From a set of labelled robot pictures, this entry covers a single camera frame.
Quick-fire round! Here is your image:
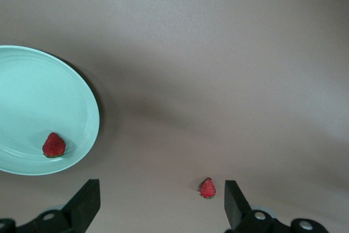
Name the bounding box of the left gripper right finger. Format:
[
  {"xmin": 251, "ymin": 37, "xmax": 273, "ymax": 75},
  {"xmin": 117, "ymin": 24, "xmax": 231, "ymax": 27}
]
[{"xmin": 224, "ymin": 180, "xmax": 328, "ymax": 233}]

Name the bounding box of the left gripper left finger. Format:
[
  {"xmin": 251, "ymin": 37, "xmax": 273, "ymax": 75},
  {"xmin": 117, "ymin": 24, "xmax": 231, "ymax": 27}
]
[{"xmin": 0, "ymin": 178, "xmax": 100, "ymax": 233}]

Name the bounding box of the red strawberry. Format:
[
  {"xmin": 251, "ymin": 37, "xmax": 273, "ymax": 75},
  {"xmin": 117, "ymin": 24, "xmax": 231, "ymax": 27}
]
[
  {"xmin": 200, "ymin": 177, "xmax": 216, "ymax": 200},
  {"xmin": 42, "ymin": 132, "xmax": 67, "ymax": 159}
]

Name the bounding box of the light green round plate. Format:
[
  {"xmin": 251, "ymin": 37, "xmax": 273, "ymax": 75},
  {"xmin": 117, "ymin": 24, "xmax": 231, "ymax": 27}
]
[{"xmin": 0, "ymin": 45, "xmax": 101, "ymax": 176}]

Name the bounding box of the brown table cover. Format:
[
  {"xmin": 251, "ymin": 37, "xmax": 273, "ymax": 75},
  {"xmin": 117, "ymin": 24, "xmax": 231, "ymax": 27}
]
[{"xmin": 0, "ymin": 0, "xmax": 349, "ymax": 233}]

